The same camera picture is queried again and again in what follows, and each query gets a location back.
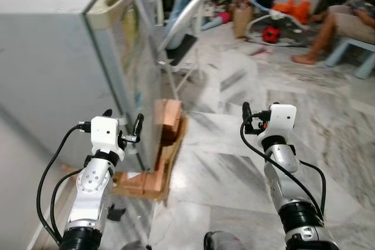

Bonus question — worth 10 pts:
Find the wood and brick fridge base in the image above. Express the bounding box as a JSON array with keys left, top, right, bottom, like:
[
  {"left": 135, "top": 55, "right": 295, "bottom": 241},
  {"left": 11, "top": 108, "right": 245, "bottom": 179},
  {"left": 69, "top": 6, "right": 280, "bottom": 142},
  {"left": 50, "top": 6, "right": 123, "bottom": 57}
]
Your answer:
[{"left": 111, "top": 98, "right": 189, "bottom": 202}]

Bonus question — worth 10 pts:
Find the grey fridge body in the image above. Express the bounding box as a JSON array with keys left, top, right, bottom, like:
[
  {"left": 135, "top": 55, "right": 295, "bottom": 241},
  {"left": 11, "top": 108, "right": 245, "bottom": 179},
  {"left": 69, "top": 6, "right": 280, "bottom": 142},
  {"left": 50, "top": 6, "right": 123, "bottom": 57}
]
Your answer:
[{"left": 0, "top": 0, "right": 127, "bottom": 163}]

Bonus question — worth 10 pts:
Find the small black floor object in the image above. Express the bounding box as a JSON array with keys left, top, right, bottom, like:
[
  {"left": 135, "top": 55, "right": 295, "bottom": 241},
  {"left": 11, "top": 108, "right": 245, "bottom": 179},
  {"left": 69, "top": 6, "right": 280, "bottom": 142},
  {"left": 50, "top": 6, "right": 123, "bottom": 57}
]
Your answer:
[{"left": 107, "top": 205, "right": 127, "bottom": 222}]

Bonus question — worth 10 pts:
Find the red toy ball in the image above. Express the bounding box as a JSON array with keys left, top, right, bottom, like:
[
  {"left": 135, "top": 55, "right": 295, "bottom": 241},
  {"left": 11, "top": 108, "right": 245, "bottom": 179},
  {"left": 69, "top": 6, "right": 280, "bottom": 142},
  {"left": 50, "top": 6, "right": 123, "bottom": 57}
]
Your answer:
[{"left": 262, "top": 26, "right": 279, "bottom": 43}]

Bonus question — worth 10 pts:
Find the baby bouncer seat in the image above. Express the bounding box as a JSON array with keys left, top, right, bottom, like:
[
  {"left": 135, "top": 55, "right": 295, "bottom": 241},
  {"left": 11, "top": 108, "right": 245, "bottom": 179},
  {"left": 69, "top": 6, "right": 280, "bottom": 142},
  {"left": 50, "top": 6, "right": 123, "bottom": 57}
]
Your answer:
[{"left": 245, "top": 11, "right": 312, "bottom": 47}]

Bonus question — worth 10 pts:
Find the brown paper bag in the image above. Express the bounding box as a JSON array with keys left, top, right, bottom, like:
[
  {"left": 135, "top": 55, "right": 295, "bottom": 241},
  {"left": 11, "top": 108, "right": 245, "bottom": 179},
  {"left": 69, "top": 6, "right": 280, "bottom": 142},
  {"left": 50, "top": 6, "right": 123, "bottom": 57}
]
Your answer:
[{"left": 233, "top": 0, "right": 257, "bottom": 40}]

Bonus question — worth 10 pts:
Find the grey left robot leg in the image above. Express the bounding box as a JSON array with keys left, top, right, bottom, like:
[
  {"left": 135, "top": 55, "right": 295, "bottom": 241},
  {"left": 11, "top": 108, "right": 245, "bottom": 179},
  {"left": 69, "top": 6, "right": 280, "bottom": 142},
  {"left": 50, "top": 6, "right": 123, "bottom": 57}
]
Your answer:
[{"left": 120, "top": 239, "right": 152, "bottom": 250}]

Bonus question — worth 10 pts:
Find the grey robot leg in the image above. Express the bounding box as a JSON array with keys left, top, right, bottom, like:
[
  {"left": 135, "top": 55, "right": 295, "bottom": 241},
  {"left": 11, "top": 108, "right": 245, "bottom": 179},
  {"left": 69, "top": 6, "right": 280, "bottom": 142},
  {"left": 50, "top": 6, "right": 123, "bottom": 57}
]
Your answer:
[
  {"left": 120, "top": 239, "right": 152, "bottom": 250},
  {"left": 203, "top": 231, "right": 248, "bottom": 250}
]

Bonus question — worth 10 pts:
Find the child in orange clothes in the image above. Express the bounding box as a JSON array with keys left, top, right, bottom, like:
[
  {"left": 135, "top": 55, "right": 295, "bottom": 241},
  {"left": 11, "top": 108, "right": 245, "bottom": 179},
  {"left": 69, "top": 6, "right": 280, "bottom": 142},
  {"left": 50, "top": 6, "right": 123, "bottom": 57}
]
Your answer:
[{"left": 253, "top": 0, "right": 312, "bottom": 25}]

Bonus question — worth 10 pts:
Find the white folding chair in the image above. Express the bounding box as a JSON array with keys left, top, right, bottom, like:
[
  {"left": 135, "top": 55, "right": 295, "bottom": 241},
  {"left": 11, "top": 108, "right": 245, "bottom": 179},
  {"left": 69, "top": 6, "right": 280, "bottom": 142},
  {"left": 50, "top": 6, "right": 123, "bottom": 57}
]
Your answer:
[{"left": 157, "top": 0, "right": 214, "bottom": 100}]

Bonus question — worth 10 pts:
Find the light blue plastic stool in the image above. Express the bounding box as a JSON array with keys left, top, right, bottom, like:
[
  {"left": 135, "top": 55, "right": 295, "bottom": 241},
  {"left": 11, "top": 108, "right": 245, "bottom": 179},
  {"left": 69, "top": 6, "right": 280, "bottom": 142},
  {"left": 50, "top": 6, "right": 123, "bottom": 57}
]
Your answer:
[{"left": 324, "top": 37, "right": 375, "bottom": 80}]

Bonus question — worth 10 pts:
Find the seated person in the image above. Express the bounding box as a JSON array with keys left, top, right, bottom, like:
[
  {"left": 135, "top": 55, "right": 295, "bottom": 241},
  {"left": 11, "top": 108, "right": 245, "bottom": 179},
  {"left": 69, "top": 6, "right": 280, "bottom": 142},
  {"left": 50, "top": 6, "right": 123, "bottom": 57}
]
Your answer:
[{"left": 291, "top": 1, "right": 375, "bottom": 66}]

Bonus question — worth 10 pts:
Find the grey right robot leg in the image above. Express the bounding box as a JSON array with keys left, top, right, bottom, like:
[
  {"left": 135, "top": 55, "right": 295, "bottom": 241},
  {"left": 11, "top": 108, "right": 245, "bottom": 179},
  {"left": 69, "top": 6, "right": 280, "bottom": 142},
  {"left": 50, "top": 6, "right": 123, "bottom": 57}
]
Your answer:
[{"left": 203, "top": 231, "right": 248, "bottom": 250}]

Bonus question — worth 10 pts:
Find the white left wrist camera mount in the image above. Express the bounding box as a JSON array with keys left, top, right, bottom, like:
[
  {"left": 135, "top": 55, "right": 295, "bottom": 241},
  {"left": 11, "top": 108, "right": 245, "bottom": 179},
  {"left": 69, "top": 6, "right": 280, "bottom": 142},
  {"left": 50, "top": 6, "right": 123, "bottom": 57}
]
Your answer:
[{"left": 90, "top": 116, "right": 126, "bottom": 161}]

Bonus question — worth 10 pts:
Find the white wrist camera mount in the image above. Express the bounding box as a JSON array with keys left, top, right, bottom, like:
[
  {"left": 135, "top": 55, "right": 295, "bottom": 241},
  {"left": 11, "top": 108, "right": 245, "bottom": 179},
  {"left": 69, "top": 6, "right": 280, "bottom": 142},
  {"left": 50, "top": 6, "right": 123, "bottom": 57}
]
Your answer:
[
  {"left": 90, "top": 116, "right": 126, "bottom": 161},
  {"left": 267, "top": 104, "right": 298, "bottom": 141}
]

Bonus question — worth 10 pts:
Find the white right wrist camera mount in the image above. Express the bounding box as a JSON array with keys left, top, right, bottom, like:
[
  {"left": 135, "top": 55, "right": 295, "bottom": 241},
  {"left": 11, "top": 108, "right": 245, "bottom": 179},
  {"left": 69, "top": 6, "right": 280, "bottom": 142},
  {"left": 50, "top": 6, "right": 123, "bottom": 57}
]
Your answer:
[{"left": 267, "top": 104, "right": 298, "bottom": 141}]

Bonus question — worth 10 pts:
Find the short black right arm cable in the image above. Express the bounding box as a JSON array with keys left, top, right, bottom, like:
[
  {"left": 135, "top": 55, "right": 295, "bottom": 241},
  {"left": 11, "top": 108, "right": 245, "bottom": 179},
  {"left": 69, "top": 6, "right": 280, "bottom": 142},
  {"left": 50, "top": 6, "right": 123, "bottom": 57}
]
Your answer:
[{"left": 298, "top": 160, "right": 328, "bottom": 218}]

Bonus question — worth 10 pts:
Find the short black arm cable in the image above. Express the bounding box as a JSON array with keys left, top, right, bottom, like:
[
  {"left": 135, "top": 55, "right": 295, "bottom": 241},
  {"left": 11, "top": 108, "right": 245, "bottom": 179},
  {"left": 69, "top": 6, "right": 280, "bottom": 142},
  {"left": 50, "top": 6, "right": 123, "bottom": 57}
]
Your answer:
[
  {"left": 49, "top": 168, "right": 90, "bottom": 242},
  {"left": 298, "top": 160, "right": 328, "bottom": 218}
]

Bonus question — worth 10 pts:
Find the short black left arm cable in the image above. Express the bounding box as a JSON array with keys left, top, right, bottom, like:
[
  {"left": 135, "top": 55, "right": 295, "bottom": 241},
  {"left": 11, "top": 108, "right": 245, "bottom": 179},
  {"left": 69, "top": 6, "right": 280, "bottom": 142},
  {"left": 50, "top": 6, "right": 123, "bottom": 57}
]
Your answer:
[{"left": 49, "top": 168, "right": 90, "bottom": 242}]

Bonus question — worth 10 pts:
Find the long black left arm cable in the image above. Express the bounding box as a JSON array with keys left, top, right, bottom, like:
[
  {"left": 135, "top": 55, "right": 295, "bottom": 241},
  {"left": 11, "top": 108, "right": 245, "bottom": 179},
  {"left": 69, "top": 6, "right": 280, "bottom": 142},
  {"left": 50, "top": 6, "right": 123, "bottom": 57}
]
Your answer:
[{"left": 36, "top": 122, "right": 93, "bottom": 246}]

